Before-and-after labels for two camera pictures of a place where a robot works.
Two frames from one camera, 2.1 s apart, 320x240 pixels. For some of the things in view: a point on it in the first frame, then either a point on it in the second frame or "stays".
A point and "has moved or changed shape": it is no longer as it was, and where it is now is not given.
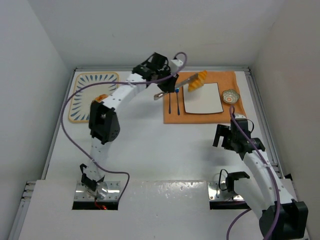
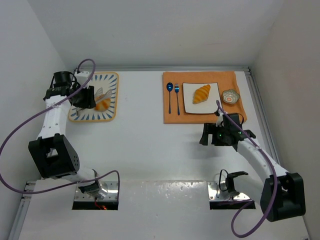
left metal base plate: (106, 191) stays
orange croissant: (198, 82) -> (201, 95)
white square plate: (205, 99) stays
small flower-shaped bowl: (230, 96) stays
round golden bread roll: (101, 97) has moved or changed shape
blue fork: (177, 91) stays
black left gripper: (169, 83) -> (86, 97)
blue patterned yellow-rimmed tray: (79, 111) stays
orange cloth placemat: (232, 101) stays
